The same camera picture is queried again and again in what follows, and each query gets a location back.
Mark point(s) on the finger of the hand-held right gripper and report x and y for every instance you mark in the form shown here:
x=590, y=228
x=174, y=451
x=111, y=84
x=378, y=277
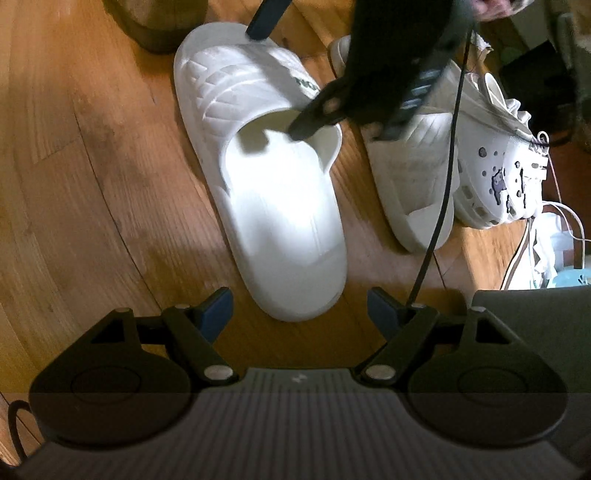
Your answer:
x=270, y=18
x=318, y=113

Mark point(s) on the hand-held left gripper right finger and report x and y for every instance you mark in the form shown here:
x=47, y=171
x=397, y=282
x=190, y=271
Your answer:
x=383, y=308

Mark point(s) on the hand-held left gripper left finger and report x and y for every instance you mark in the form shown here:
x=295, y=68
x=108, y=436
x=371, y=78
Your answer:
x=217, y=308

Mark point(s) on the white slide sandal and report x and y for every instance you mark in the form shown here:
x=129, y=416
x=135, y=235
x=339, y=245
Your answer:
x=277, y=207
x=415, y=184

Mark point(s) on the person's right hand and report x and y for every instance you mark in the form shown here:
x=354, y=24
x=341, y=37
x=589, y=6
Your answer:
x=496, y=8

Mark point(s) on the brown fur-lined slipper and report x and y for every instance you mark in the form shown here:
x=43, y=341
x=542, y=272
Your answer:
x=147, y=23

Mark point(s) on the white lace-up sneaker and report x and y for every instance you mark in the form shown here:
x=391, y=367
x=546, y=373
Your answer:
x=531, y=127

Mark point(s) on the white clog with charms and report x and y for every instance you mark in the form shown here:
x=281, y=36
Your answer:
x=501, y=184

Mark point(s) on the light blue plastic basket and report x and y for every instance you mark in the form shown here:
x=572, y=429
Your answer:
x=572, y=279

